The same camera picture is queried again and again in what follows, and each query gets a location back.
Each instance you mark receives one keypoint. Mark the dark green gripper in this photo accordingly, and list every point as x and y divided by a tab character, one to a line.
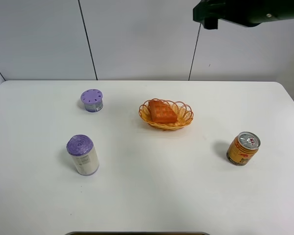
248	13

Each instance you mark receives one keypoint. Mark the orange waffle bread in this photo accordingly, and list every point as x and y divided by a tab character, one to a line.
161	113

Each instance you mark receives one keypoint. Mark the purple garbage bag roll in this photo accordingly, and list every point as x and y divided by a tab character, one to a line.
81	149

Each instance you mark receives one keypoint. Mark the orange wicker basket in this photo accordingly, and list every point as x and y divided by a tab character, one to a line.
184	115

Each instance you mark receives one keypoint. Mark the purple lid air freshener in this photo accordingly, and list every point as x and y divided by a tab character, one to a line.
92	100

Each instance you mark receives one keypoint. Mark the gold energy drink can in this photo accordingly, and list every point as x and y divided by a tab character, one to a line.
244	146

